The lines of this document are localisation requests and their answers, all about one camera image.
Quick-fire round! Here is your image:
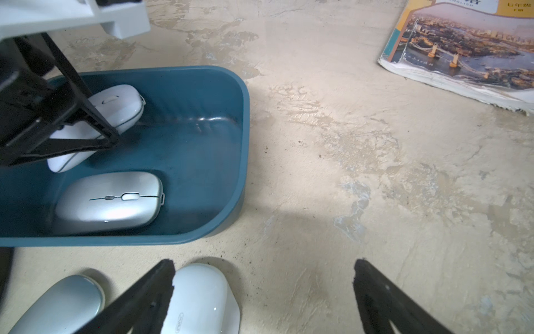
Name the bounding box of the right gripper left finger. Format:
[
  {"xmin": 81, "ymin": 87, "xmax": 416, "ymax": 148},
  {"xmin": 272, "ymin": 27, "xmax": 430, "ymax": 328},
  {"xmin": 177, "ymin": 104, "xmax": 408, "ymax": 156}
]
[{"xmin": 77, "ymin": 260, "xmax": 175, "ymax": 333}]

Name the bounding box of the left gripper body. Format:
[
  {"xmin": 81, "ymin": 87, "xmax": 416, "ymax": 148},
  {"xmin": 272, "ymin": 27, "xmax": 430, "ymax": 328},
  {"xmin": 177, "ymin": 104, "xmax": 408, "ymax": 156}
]
[{"xmin": 1, "ymin": 38, "xmax": 79, "ymax": 166}]

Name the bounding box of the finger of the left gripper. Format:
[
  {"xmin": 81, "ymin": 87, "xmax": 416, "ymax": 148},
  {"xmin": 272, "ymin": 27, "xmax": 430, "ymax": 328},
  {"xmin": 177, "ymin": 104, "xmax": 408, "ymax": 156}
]
[{"xmin": 39, "ymin": 32, "xmax": 121, "ymax": 152}]

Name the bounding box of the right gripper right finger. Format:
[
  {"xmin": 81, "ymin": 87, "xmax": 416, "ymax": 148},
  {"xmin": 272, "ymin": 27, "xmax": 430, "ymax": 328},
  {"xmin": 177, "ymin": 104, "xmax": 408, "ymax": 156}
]
[{"xmin": 353, "ymin": 259, "xmax": 451, "ymax": 333}]

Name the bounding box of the white rounded mouse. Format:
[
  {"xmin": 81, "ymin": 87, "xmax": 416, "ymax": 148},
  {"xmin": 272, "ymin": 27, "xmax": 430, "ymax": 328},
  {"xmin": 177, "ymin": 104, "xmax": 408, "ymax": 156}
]
[{"xmin": 161, "ymin": 263, "xmax": 241, "ymax": 334}]

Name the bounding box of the silver mouse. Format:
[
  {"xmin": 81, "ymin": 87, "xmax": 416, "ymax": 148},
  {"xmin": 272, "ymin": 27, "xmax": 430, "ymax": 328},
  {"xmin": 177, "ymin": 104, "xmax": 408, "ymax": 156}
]
[
  {"xmin": 10, "ymin": 275, "xmax": 106, "ymax": 333},
  {"xmin": 51, "ymin": 171, "xmax": 165, "ymax": 235}
]

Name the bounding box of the white slim mouse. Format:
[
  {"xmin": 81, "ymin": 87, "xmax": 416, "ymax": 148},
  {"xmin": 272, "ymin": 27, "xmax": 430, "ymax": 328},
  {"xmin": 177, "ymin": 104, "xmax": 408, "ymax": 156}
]
[{"xmin": 47, "ymin": 84, "xmax": 145, "ymax": 173}]

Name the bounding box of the teal plastic storage box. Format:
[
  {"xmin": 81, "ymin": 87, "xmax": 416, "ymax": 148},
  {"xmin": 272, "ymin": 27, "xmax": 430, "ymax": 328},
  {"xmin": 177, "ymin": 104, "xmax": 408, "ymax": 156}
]
[{"xmin": 1, "ymin": 66, "xmax": 250, "ymax": 247}]

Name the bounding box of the black mouse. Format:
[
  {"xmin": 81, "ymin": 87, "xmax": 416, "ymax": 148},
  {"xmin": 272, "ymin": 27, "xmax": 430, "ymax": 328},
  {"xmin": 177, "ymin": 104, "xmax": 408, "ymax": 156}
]
[{"xmin": 0, "ymin": 247, "xmax": 15, "ymax": 300}]

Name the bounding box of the silver flat mouse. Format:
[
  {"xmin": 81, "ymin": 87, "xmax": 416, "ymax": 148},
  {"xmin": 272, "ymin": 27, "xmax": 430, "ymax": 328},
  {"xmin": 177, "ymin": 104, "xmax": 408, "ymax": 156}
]
[{"xmin": 51, "ymin": 171, "xmax": 165, "ymax": 235}]

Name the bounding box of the textbook with city cover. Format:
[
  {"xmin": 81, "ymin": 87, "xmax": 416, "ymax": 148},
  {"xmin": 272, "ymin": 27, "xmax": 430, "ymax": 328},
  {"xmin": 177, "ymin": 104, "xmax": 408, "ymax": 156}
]
[{"xmin": 378, "ymin": 0, "xmax": 533, "ymax": 115}]

